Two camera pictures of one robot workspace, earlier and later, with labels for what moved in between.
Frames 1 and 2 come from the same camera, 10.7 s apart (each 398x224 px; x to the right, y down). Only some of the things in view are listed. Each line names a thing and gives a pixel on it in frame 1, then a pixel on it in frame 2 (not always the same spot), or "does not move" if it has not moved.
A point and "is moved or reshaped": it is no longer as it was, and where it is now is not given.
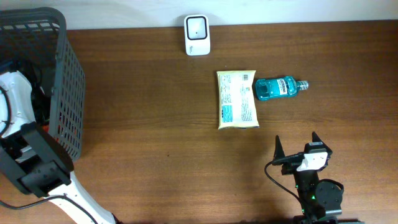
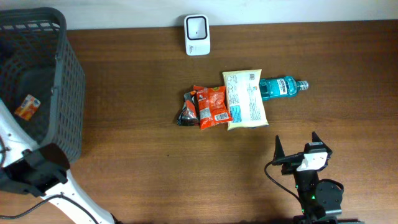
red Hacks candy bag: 46,128 to 213,107
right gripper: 292,159 does not move
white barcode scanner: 197,35 does not move
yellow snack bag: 237,106 is moved or reshaped
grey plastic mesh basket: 33,41 does not move
